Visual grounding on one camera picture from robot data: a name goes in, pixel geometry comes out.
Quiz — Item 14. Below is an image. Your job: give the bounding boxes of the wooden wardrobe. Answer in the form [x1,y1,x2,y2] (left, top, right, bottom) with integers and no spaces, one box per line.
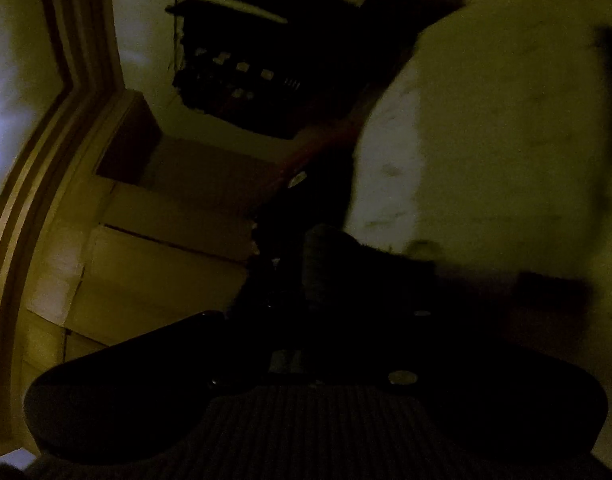
[26,89,259,356]

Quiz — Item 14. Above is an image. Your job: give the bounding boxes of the checkered fleece garment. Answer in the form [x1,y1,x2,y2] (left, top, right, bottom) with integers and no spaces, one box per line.
[416,0,612,311]

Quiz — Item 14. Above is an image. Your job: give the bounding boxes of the white floral duvet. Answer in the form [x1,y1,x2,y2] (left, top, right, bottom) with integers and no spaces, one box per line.
[345,57,423,243]

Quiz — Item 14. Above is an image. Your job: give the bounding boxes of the moulded door frame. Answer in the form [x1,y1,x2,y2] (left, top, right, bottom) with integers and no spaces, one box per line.
[0,0,128,466]

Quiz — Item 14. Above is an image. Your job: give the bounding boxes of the dark shelf unit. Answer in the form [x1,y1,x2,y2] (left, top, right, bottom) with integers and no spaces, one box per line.
[165,0,387,140]

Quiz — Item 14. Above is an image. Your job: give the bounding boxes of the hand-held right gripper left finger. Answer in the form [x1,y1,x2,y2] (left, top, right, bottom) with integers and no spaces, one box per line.
[231,195,309,387]

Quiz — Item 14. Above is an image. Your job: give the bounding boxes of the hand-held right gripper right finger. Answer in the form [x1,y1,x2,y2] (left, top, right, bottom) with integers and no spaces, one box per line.
[302,224,486,387]

